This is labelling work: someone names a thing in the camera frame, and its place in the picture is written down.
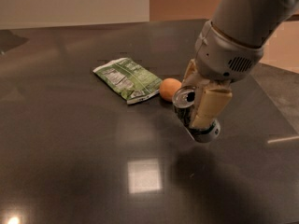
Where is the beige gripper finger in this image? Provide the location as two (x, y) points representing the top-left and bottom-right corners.
(183, 59), (197, 81)
(190, 84), (233, 129)

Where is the silver green 7up can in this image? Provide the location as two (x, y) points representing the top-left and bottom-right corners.
(172, 86), (221, 143)

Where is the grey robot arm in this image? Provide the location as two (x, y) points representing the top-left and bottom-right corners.
(183, 0), (299, 129)

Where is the orange fruit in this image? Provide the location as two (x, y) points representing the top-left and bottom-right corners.
(159, 78), (181, 102)

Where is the green white chip bag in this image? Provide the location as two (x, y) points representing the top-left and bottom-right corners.
(93, 58), (162, 105)

